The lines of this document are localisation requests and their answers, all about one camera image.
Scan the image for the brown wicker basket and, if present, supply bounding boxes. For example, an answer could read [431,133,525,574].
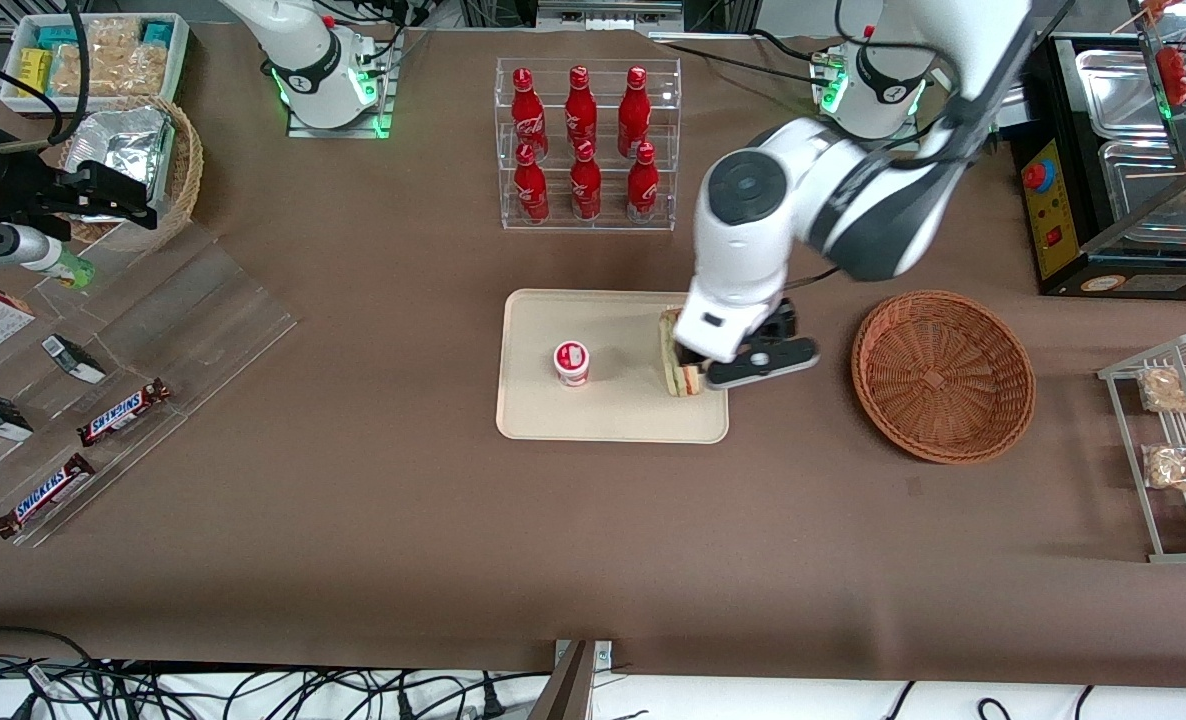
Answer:
[851,290,1037,465]

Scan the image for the grey tube green tip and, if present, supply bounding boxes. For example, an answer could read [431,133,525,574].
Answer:
[0,225,96,291]

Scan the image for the tan wicker basket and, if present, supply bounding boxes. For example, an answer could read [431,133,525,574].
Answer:
[58,95,204,251]

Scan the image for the clear acrylic tiered stand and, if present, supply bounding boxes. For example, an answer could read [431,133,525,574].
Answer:
[0,220,299,549]

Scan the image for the clear acrylic bottle rack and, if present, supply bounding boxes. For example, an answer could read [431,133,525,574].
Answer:
[495,57,682,231]

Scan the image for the red and white cup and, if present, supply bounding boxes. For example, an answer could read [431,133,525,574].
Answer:
[553,340,592,388]

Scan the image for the grey metal wire rack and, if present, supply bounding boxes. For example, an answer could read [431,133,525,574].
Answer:
[1098,333,1186,564]

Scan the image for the cream plastic tray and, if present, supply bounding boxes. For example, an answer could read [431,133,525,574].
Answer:
[496,289,730,444]

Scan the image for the rice crisp snack bags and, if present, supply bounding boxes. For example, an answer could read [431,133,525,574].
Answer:
[51,18,170,98]

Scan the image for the thick black cable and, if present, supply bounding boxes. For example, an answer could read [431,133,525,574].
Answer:
[48,0,91,146]

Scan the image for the sandwich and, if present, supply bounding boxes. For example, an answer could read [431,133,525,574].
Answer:
[658,308,706,398]

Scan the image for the yellow snack box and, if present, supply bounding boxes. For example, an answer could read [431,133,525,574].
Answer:
[18,48,54,98]

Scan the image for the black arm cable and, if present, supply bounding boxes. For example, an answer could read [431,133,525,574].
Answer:
[788,262,846,293]

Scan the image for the white plastic snack bin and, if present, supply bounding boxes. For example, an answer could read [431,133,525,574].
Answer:
[0,12,191,116]

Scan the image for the red cola bottle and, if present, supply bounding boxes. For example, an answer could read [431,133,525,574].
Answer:
[626,141,660,223]
[510,67,549,161]
[513,142,551,224]
[569,140,603,221]
[565,65,599,151]
[618,66,652,159]

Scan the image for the silver foil bag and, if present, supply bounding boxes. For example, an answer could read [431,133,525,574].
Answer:
[61,105,176,216]

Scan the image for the black cable tangle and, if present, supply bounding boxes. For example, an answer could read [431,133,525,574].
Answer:
[0,628,554,720]

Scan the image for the steel warmer tray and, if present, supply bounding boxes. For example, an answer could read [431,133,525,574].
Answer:
[1075,48,1169,141]
[1098,140,1186,241]

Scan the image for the red sausage on skewer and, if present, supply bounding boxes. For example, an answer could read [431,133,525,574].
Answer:
[1153,45,1186,101]

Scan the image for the brown snickers bar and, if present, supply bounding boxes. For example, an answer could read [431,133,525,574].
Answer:
[76,378,172,448]
[0,453,96,541]

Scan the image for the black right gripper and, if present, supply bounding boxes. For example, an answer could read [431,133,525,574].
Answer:
[0,140,160,243]

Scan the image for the metal table bracket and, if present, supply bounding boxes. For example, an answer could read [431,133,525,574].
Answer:
[528,640,614,720]

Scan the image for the black food warmer cabinet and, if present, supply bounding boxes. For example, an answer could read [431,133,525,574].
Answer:
[1013,0,1186,299]

